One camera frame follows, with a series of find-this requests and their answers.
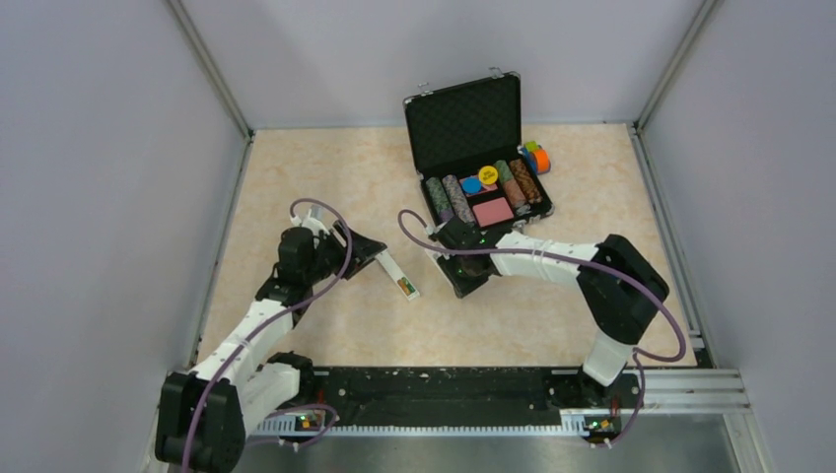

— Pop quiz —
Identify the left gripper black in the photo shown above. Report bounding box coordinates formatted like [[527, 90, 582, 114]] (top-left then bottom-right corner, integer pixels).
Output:
[[305, 219, 386, 284]]

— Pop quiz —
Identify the green battery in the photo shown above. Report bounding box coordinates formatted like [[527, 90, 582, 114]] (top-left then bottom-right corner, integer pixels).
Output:
[[398, 277, 416, 295]]

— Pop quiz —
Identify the white battery cover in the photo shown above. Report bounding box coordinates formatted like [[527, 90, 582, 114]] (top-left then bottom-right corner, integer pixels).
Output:
[[424, 249, 447, 273]]

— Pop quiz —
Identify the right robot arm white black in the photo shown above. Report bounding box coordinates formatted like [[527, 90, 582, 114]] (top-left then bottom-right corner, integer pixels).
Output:
[[430, 218, 670, 406]]

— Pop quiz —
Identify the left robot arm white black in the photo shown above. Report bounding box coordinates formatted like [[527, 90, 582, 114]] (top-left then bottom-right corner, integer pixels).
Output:
[[154, 217, 387, 472]]

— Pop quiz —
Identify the pink card deck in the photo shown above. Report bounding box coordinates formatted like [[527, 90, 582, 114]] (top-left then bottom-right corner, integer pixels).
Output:
[[472, 197, 515, 228]]

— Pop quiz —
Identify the blue round chip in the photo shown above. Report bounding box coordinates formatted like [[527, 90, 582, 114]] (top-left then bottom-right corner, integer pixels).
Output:
[[460, 176, 483, 196]]

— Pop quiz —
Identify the yellow big blind chip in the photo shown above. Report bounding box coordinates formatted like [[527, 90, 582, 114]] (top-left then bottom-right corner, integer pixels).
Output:
[[477, 166, 499, 186]]

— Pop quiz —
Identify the black poker chip case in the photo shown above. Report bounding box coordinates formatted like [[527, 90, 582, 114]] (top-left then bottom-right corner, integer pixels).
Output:
[[402, 68, 555, 230]]

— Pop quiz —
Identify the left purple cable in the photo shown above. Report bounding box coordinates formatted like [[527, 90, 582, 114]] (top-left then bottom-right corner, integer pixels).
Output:
[[180, 198, 355, 473]]

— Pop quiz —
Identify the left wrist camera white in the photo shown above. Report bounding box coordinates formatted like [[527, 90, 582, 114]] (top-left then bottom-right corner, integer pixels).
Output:
[[290, 204, 330, 236]]

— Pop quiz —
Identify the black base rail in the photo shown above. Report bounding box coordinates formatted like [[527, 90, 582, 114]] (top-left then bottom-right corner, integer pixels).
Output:
[[236, 364, 655, 433]]

